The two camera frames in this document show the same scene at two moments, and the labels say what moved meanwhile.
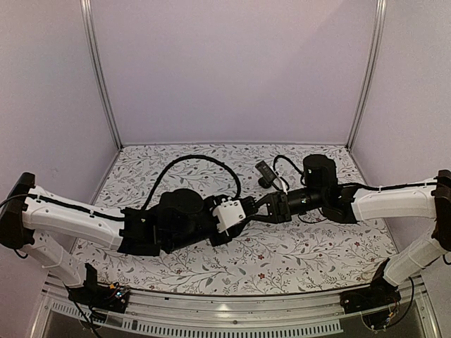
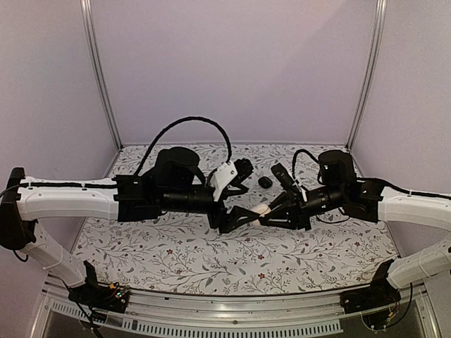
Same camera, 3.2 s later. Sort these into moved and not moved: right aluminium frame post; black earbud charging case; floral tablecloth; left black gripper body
Moved: left black gripper body
Not moved: black earbud charging case; floral tablecloth; right aluminium frame post
